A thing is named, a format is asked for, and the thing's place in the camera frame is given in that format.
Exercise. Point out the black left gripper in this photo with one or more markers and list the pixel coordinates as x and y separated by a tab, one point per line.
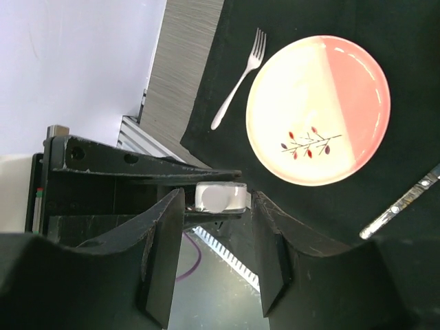
74	177

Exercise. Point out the white nail polish bottle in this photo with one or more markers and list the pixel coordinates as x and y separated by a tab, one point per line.
218	197

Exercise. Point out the black cloth placemat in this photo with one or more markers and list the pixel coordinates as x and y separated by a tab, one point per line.
402	36

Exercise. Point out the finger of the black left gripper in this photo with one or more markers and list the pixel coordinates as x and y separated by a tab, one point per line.
194	219

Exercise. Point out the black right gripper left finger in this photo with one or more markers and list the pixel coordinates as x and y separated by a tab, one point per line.
122	279

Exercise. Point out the pink and cream plate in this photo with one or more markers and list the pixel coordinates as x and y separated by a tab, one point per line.
318	110

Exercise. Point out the white slotted cable duct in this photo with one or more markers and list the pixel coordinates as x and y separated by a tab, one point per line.
243	271

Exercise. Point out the silver fork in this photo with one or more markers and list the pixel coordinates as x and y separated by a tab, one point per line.
254	61

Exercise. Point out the silver table knife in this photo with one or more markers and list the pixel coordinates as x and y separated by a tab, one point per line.
404	201

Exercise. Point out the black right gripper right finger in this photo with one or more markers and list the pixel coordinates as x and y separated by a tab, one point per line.
310	281

